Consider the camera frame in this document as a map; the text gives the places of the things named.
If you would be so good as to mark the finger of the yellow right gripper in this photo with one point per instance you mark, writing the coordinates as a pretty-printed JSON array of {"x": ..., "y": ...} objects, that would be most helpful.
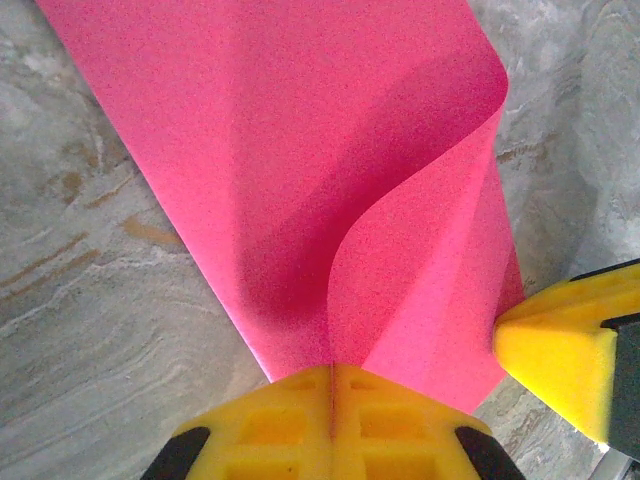
[{"x": 555, "y": 350}]

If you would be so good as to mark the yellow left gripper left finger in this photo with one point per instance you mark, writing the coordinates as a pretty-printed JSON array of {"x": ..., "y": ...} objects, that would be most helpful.
[{"x": 280, "y": 435}]

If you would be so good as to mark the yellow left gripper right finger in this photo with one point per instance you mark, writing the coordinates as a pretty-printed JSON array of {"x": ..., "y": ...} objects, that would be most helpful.
[{"x": 395, "y": 435}]

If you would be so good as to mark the pink cloth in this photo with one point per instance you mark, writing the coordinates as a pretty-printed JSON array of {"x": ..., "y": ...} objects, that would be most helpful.
[{"x": 250, "y": 150}]

